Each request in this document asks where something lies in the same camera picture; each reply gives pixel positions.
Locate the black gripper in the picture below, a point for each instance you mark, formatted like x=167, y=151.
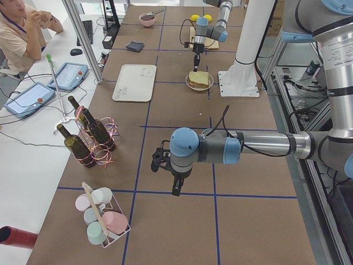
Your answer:
x=197, y=48
x=177, y=175

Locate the bread slice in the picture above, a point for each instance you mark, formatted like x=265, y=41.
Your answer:
x=198, y=78
x=198, y=85

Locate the cream bear tray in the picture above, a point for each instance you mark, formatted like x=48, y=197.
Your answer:
x=135, y=83

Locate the wooden cutting board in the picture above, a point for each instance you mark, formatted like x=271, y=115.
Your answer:
x=210, y=44

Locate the white round plate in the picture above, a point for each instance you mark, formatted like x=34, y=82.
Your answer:
x=210, y=80

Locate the bread slice under egg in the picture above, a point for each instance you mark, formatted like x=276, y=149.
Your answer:
x=198, y=85

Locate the yellow lemon left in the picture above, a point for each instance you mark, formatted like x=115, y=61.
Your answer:
x=194, y=17

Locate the yellow lemon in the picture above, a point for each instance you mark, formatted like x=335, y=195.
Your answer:
x=194, y=17
x=208, y=17

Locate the yellow lemon right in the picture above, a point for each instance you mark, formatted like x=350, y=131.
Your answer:
x=208, y=17

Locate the pink bowl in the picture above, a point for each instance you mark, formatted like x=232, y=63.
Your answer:
x=147, y=20

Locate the metal scoop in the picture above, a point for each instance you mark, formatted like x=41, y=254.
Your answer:
x=153, y=13

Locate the grey folded cloth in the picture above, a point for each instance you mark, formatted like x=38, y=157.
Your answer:
x=135, y=46

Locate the pink cup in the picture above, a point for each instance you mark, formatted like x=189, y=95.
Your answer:
x=115, y=222

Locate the mint green cup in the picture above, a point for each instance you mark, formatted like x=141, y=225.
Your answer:
x=95, y=233

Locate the dark wine bottle lower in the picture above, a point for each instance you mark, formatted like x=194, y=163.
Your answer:
x=99, y=131

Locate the dark wine bottle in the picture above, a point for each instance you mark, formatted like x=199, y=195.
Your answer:
x=99, y=131
x=78, y=148

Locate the dark wine bottle upper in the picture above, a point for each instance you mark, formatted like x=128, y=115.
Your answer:
x=78, y=148

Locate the black keyboard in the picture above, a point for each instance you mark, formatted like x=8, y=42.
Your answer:
x=88, y=27

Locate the black computer mouse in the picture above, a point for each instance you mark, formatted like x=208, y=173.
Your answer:
x=76, y=52

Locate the blue teach pendant far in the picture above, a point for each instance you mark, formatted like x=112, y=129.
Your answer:
x=70, y=75

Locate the blue teach pendant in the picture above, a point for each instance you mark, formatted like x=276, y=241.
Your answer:
x=70, y=75
x=30, y=100

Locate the blue teach pendant near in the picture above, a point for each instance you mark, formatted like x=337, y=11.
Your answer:
x=30, y=100

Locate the seated person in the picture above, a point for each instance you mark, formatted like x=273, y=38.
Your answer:
x=22, y=40

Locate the red cylinder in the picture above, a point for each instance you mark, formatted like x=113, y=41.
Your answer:
x=17, y=237

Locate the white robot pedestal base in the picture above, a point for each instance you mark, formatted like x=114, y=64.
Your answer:
x=240, y=79

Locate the white wire cup rack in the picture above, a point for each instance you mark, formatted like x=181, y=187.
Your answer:
x=94, y=203

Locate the copper wire bottle rack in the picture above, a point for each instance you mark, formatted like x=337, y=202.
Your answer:
x=99, y=152

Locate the aluminium frame post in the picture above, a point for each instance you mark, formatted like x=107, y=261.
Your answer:
x=73, y=14

